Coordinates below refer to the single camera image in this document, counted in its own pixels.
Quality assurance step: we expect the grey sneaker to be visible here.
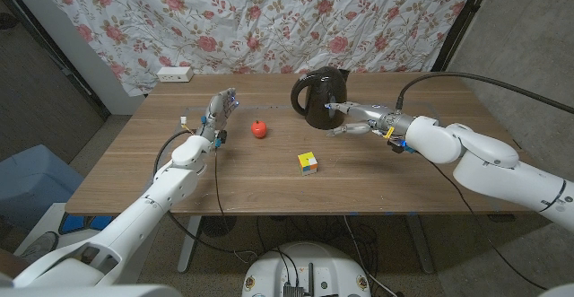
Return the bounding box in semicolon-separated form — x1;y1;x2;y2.
20;231;59;262

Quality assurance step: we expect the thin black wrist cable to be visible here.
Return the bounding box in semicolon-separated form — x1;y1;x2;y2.
419;153;549;292
213;146;239;253

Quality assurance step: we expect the red ball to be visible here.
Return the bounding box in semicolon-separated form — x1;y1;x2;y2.
250;119;268;139

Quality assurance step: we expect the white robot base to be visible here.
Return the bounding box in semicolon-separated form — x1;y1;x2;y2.
240;241;372;297

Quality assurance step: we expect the thin black left wrist cable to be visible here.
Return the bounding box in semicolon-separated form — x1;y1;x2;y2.
213;146;239;253

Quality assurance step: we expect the white table leg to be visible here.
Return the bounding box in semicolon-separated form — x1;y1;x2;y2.
177;215;203;275

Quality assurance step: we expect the black electric kettle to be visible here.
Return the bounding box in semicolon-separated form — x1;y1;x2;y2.
290;66;351;131

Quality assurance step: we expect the person brown leg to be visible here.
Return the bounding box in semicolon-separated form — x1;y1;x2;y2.
0;247;28;280

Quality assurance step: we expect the multicoloured rubiks cube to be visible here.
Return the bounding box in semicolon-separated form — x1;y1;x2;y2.
297;151;319;177

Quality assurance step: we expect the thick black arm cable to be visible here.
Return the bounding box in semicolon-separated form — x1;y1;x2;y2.
395;71;574;115
153;128;259;262

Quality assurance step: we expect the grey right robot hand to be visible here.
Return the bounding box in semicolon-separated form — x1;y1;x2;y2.
325;101;413;142

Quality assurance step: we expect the black round floor disc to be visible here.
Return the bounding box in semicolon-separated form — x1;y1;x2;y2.
200;215;238;239

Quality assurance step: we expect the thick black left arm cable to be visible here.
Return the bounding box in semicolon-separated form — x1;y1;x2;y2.
153;128;259;262

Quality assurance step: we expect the white floor cable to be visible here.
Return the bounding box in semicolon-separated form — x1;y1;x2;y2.
343;215;398;297

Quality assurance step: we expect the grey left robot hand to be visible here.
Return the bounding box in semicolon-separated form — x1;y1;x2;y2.
197;87;239;149

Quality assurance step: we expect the grey table leg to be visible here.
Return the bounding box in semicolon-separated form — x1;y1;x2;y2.
405;215;436;275

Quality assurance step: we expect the blue black floor pad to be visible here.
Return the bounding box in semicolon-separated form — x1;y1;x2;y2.
59;213;114;235

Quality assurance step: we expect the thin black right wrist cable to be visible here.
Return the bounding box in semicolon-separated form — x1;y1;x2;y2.
419;153;549;292

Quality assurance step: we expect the thin black floor cable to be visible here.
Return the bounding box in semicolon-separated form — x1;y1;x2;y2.
255;215;300;284

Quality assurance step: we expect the white power strip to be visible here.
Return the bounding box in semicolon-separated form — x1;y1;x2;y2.
155;66;195;83

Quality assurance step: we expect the floral print backdrop cloth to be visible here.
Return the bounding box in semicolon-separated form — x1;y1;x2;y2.
29;0;481;97

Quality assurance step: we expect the blue plastic bin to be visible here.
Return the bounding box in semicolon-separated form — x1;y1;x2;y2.
0;144;85;229

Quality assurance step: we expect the white floor mat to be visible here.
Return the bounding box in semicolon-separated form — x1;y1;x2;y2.
17;202;126;262

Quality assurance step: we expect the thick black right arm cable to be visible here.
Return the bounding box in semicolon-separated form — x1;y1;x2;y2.
395;71;574;115

